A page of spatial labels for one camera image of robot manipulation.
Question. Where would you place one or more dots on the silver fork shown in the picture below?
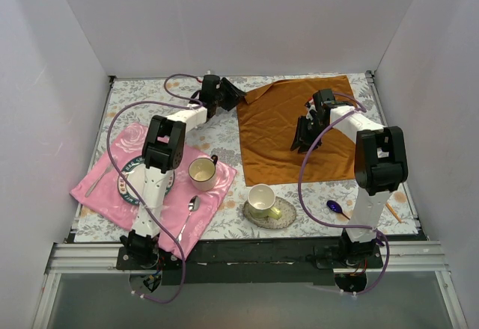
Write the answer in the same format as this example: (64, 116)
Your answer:
(95, 183)

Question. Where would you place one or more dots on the pale green teacup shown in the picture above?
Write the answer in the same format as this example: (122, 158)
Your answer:
(261, 202)

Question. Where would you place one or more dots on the white plate green rim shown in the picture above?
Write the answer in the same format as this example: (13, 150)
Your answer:
(133, 170)

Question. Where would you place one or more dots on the cream mug black handle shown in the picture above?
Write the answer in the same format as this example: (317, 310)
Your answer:
(202, 172)

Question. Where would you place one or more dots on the woven round saucer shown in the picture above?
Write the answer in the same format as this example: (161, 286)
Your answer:
(287, 209)

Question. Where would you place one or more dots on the silver spoon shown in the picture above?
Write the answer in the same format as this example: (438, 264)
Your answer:
(193, 206)

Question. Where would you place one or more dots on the orange plastic utensil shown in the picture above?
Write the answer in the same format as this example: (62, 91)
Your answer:
(393, 212)

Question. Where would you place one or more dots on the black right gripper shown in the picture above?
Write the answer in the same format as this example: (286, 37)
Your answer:
(309, 128)

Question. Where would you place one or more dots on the purple spoon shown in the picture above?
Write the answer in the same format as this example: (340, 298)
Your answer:
(336, 208)

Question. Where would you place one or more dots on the floral patterned tablecloth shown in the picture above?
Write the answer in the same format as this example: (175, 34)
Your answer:
(221, 137)

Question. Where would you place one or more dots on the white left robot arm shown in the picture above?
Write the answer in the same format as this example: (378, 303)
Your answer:
(162, 153)

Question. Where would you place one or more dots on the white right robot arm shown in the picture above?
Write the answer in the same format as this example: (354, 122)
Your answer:
(380, 166)

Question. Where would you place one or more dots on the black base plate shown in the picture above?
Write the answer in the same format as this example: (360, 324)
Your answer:
(300, 260)

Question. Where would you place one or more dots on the aluminium frame rail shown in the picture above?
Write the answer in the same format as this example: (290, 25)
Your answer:
(262, 283)

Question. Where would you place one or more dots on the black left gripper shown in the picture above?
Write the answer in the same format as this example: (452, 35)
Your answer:
(227, 93)

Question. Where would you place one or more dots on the orange-brown cloth napkin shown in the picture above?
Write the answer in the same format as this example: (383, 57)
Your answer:
(267, 119)

